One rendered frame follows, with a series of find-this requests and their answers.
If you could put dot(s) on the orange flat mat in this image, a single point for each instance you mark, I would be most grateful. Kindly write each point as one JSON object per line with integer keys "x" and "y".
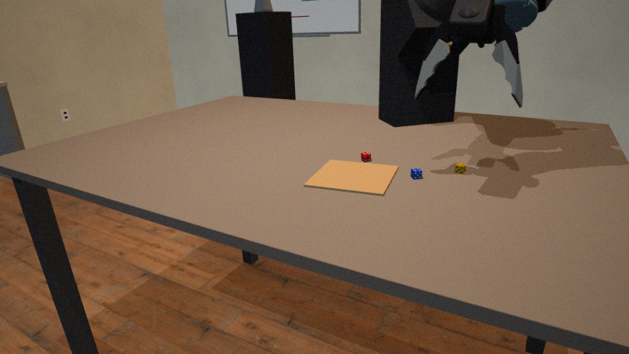
{"x": 356, "y": 177}

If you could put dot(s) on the yellow die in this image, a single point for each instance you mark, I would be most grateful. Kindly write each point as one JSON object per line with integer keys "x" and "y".
{"x": 460, "y": 168}

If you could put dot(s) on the blue die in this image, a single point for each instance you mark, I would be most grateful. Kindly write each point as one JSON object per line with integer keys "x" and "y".
{"x": 416, "y": 173}

